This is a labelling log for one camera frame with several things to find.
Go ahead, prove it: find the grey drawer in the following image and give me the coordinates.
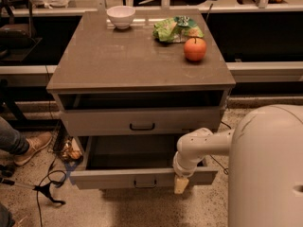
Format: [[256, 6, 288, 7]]
[[69, 134, 219, 191], [61, 107, 223, 136]]

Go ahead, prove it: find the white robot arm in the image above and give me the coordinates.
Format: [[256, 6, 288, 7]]
[[173, 104, 303, 227]]

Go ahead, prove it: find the grey top drawer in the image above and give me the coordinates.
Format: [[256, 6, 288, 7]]
[[61, 107, 223, 136]]

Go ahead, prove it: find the grey drawer cabinet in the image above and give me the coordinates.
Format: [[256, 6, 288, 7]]
[[45, 9, 237, 190]]

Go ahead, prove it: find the blue tape cross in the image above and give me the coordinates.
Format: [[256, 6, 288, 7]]
[[64, 161, 80, 184]]

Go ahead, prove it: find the black grabber tool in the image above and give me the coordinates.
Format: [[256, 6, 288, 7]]
[[0, 177, 65, 205]]

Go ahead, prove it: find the red apple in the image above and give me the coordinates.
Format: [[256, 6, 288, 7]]
[[184, 38, 206, 61]]

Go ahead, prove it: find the tan shoe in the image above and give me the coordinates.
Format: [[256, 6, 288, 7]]
[[13, 131, 52, 166]]

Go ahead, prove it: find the green chip bag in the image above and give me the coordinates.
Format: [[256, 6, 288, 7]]
[[152, 16, 204, 43]]

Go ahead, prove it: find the jeans leg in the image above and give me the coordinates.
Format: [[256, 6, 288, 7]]
[[0, 117, 29, 155]]

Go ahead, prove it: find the white bowl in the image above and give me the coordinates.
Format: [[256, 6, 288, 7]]
[[107, 6, 135, 29]]

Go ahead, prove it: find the black chair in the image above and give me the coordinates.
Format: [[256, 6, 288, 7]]
[[0, 0, 42, 61]]

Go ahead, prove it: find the black floor cable right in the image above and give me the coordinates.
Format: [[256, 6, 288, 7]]
[[209, 120, 233, 176]]

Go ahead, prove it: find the black floor cable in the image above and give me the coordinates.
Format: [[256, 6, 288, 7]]
[[35, 154, 68, 227], [209, 120, 233, 176]]

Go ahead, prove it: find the black floor cable left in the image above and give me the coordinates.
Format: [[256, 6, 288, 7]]
[[35, 154, 68, 227]]

